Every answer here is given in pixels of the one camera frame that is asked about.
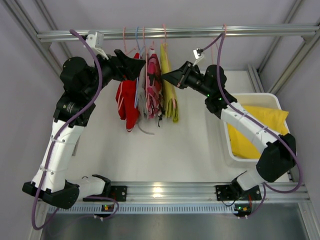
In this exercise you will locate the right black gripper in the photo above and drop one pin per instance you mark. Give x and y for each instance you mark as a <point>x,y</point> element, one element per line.
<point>185,75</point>

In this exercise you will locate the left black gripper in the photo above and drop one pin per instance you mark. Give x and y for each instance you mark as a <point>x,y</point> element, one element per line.
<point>119,64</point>

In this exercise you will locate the lime green trousers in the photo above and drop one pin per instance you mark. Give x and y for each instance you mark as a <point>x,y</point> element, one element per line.
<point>167,94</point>

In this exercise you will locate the yellow trousers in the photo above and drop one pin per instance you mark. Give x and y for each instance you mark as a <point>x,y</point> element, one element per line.
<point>272,118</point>

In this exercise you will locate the pink hanger of lime trousers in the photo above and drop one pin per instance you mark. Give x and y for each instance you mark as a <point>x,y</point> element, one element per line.
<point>167,61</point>

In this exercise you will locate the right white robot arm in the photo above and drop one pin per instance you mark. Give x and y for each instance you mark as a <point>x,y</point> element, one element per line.
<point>277,151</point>

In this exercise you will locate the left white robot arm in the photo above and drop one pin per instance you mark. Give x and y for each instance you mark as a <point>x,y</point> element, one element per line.
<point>72,113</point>

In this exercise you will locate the pink hanger of red trousers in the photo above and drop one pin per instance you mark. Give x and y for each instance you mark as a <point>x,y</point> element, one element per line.
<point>124,37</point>

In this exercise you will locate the pink camouflage trousers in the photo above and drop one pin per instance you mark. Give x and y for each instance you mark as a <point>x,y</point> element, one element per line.
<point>154,87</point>

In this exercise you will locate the red trousers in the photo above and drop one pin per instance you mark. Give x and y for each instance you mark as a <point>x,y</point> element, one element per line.
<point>125,99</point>

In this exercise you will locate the blue hanger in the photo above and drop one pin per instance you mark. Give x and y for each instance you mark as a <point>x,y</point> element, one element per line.
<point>137,37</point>

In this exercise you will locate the pink hanger of camouflage trousers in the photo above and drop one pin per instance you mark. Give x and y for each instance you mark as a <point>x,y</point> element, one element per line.
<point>144,37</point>

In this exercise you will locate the white plastic basket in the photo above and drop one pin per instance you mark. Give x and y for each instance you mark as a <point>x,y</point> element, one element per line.
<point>262,100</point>

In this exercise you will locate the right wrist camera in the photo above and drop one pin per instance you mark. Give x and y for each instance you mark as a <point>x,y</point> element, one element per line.
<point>198,55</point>

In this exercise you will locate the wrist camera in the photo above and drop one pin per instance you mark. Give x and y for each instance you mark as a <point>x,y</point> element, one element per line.
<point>95,40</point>
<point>198,55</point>

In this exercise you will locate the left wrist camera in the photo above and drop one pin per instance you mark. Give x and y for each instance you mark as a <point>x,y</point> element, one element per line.
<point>95,40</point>

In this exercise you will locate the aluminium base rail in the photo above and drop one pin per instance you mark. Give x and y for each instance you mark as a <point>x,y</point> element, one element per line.
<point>197,192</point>

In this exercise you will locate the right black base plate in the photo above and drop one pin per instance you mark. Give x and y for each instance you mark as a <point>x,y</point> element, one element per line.
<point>228,192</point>

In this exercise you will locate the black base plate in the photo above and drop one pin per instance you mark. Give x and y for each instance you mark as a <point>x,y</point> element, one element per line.
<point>228,192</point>
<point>118,193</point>

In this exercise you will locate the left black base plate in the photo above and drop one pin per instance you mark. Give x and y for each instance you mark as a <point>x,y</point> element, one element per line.
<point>118,193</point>

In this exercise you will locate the left aluminium frame post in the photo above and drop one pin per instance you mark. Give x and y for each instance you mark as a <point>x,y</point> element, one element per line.
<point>29,84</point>

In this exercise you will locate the aluminium frame post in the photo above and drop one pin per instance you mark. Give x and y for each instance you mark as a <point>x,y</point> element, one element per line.
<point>29,84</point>
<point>286,54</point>

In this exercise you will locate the right aluminium frame post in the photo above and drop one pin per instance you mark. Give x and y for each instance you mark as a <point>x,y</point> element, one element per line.
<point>286,54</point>

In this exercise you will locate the aluminium hanging rail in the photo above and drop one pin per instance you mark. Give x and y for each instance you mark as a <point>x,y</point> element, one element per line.
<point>272,30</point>

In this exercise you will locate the grey slotted cable duct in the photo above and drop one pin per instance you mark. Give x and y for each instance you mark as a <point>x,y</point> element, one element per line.
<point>131,208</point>

